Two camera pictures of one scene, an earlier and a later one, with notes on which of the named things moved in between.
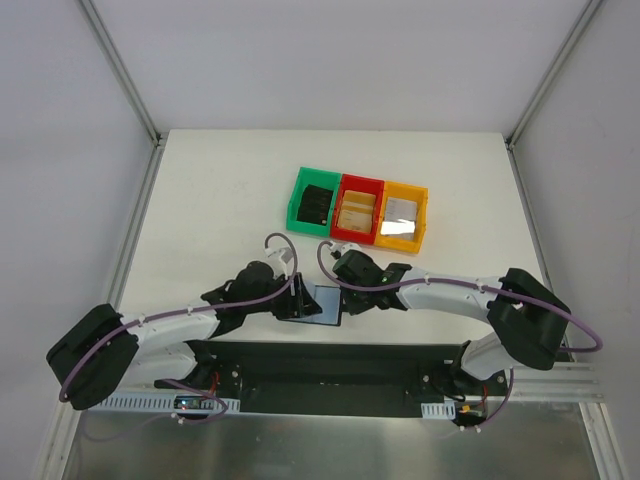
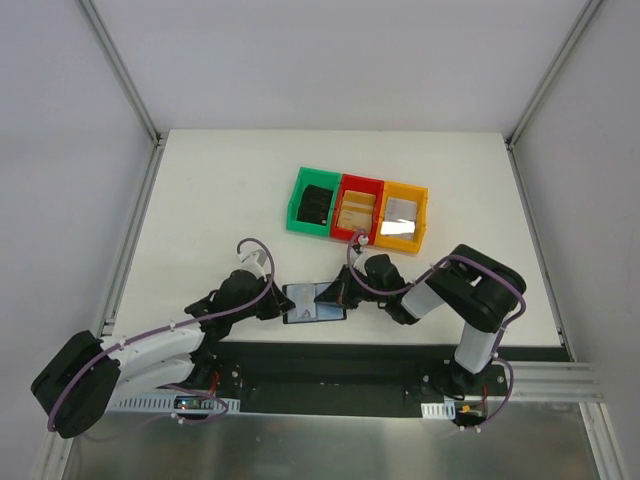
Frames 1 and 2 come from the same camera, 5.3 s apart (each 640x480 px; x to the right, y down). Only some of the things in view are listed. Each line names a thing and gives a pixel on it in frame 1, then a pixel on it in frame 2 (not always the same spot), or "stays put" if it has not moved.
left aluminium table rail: (145, 185) stays put
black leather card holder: (329, 298) stays put
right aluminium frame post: (567, 48) stays put
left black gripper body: (296, 299) to (272, 304)
